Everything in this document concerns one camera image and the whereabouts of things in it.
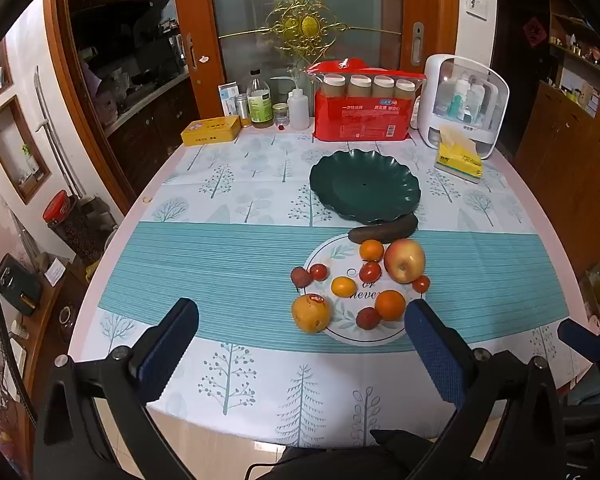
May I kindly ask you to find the yellow tissue pack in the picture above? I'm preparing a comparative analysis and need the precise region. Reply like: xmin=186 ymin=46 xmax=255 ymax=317
xmin=434 ymin=125 xmax=483 ymax=183

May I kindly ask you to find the white round printed plate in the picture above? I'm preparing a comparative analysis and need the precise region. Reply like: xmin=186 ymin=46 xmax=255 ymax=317
xmin=305 ymin=234 xmax=421 ymax=346

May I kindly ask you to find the white and blue carton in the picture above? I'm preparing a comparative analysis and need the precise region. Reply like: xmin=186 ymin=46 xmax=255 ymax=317
xmin=218 ymin=81 xmax=241 ymax=116

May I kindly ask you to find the dark green cucumber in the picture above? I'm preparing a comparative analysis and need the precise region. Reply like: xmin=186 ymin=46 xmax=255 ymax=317
xmin=348 ymin=214 xmax=419 ymax=244

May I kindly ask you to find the glass bottle with green label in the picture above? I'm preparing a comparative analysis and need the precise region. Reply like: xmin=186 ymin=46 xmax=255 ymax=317
xmin=246 ymin=70 xmax=274 ymax=129

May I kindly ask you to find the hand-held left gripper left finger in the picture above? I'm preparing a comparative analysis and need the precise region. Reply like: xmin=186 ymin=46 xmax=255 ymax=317
xmin=32 ymin=297 xmax=201 ymax=480

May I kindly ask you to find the gold door ornament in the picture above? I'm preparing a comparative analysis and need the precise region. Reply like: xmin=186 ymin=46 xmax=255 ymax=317
xmin=219 ymin=0 xmax=402 ymax=68

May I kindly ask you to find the wooden shelf with small items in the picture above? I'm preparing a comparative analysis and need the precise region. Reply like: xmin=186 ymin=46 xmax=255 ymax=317
xmin=549 ymin=7 xmax=600 ymax=73

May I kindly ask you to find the red wall ornament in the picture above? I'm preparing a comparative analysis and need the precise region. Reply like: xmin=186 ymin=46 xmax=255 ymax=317
xmin=524 ymin=16 xmax=543 ymax=48

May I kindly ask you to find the medium orange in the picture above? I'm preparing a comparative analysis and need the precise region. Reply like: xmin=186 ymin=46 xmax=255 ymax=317
xmin=374 ymin=290 xmax=407 ymax=322

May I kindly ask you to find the black cable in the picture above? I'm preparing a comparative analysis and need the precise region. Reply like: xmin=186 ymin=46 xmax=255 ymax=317
xmin=245 ymin=461 xmax=281 ymax=480

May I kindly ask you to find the red apple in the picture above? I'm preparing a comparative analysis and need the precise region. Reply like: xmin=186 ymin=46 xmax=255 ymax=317
xmin=384 ymin=239 xmax=426 ymax=284

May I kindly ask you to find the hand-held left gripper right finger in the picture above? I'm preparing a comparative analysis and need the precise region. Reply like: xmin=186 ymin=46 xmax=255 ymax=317
xmin=404 ymin=299 xmax=568 ymax=480

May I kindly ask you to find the white squeeze bottle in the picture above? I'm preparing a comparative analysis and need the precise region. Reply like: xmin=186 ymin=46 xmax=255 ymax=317
xmin=270 ymin=76 xmax=309 ymax=131

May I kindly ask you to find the brown wooden cabinet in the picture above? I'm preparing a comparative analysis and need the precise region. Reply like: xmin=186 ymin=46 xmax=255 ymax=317
xmin=515 ymin=80 xmax=600 ymax=281

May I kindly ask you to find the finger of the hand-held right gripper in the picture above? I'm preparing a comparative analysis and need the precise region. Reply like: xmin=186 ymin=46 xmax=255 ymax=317
xmin=557 ymin=319 xmax=600 ymax=362

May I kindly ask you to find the red pack of paper cups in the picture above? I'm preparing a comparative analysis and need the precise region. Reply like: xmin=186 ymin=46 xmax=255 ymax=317
xmin=306 ymin=59 xmax=427 ymax=141

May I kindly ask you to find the large yellow orange with sticker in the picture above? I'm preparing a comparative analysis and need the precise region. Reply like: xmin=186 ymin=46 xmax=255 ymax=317
xmin=291 ymin=294 xmax=332 ymax=334

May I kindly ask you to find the white cosmetics storage box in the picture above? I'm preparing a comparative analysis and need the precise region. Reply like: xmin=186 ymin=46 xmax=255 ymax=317
xmin=411 ymin=54 xmax=511 ymax=160

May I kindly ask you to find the metal pole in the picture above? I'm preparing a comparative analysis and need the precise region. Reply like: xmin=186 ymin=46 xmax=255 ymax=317
xmin=34 ymin=66 xmax=78 ymax=196

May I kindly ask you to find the yellow tin box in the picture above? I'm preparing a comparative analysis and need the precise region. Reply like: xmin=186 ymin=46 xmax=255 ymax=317
xmin=181 ymin=115 xmax=242 ymax=147

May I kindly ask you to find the dark green scalloped plate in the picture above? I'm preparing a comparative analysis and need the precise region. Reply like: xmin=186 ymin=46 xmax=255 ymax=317
xmin=309 ymin=150 xmax=422 ymax=225

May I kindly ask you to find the wooden framed wall niche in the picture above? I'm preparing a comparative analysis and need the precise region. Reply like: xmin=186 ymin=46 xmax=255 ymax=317
xmin=0 ymin=95 xmax=52 ymax=205

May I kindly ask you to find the small orange mandarin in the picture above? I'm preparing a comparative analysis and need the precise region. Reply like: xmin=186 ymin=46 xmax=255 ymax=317
xmin=359 ymin=239 xmax=385 ymax=262

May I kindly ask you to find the jar with red lid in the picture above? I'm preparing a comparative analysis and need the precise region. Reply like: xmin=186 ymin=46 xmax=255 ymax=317
xmin=42 ymin=190 xmax=106 ymax=261

